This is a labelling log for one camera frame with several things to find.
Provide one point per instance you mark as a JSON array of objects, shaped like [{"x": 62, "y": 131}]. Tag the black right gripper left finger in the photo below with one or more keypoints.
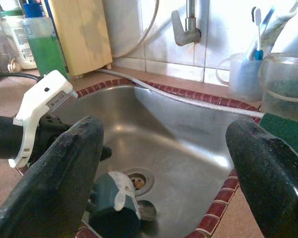
[{"x": 52, "y": 186}]

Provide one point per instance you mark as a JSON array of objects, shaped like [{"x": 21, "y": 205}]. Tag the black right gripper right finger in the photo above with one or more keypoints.
[{"x": 275, "y": 186}]

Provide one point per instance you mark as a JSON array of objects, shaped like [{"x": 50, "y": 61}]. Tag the clear plastic mug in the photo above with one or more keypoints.
[{"x": 243, "y": 79}]

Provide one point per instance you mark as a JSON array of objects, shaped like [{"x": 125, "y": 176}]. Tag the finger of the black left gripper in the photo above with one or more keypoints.
[{"x": 106, "y": 153}]

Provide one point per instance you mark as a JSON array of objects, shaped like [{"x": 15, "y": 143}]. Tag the clear plastic bucket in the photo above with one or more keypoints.
[{"x": 285, "y": 74}]

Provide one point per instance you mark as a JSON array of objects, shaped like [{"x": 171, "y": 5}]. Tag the grey wall tap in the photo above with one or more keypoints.
[{"x": 186, "y": 32}]

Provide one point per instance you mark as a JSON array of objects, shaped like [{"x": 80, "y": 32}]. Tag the stainless steel sink basin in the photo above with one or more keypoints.
[{"x": 176, "y": 148}]

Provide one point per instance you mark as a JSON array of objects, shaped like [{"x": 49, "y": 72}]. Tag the white labelled bottle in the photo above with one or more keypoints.
[{"x": 17, "y": 42}]

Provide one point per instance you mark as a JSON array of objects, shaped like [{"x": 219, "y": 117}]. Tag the white toothpaste tube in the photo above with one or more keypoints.
[{"x": 280, "y": 22}]

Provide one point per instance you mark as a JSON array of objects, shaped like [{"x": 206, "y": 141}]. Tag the green scouring pad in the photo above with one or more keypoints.
[{"x": 290, "y": 86}]

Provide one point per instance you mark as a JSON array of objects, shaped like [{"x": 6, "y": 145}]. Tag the light wooden countertop rack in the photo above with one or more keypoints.
[{"x": 82, "y": 34}]

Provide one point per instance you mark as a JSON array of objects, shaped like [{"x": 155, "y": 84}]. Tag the dark blue cup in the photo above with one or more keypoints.
[{"x": 109, "y": 198}]

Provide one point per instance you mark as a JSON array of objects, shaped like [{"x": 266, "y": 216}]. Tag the green liquid plastic bottle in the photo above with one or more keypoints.
[{"x": 47, "y": 52}]

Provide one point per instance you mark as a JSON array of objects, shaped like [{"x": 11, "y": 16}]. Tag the green yellow sponge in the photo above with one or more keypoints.
[{"x": 288, "y": 134}]

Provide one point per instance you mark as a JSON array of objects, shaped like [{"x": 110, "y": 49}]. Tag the white head toothbrush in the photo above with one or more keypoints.
[{"x": 258, "y": 29}]

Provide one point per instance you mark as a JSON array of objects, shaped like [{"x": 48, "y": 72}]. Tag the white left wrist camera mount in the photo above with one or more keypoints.
[{"x": 44, "y": 96}]

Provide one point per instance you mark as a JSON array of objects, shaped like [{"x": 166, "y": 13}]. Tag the black bristle blue toothbrush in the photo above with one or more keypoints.
[{"x": 253, "y": 13}]

